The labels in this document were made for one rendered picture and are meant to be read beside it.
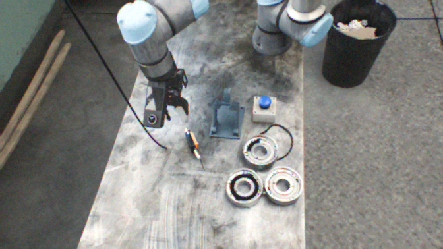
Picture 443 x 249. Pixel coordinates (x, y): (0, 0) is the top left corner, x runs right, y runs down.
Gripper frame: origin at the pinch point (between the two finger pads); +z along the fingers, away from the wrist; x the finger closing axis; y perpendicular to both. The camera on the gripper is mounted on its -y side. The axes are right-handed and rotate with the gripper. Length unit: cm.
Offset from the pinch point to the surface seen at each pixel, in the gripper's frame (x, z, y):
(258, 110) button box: -19.7, 14.8, 15.8
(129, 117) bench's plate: 23.5, 16.5, 8.9
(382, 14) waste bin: -69, 70, 123
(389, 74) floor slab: -82, 108, 113
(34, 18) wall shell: 153, 76, 113
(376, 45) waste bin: -66, 70, 100
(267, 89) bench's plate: -20.6, 19.9, 28.0
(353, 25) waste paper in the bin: -55, 75, 120
